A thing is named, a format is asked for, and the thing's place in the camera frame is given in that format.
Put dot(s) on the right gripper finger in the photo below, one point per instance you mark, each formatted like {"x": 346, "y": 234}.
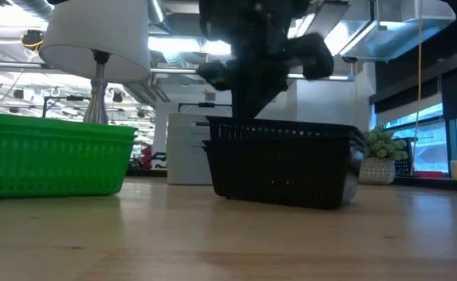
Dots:
{"x": 245, "y": 105}

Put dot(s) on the white plastic basket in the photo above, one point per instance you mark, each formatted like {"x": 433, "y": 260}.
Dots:
{"x": 185, "y": 164}
{"x": 187, "y": 132}

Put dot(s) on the green plastic basket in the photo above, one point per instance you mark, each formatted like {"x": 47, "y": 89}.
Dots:
{"x": 56, "y": 137}
{"x": 48, "y": 171}
{"x": 56, "y": 123}

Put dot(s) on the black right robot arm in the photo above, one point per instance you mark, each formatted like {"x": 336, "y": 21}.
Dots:
{"x": 251, "y": 19}

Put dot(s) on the red background object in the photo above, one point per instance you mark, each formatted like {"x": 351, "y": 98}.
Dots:
{"x": 147, "y": 156}

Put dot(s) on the green plant in white pot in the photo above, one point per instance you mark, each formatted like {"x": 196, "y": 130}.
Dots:
{"x": 382, "y": 148}

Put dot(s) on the white shade silver table lamp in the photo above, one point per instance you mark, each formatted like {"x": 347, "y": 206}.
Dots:
{"x": 95, "y": 31}

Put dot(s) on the black perforated crate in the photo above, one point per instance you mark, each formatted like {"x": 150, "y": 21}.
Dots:
{"x": 405, "y": 166}

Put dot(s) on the black background stand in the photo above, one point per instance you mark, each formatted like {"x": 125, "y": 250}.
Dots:
{"x": 73, "y": 98}

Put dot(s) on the black yellow ceiling device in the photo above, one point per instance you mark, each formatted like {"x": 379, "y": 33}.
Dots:
{"x": 32, "y": 39}

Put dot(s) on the black table frame rail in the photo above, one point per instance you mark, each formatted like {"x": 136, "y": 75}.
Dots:
{"x": 146, "y": 173}

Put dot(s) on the silver ventilation duct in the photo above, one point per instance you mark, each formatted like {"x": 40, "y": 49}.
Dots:
{"x": 400, "y": 31}

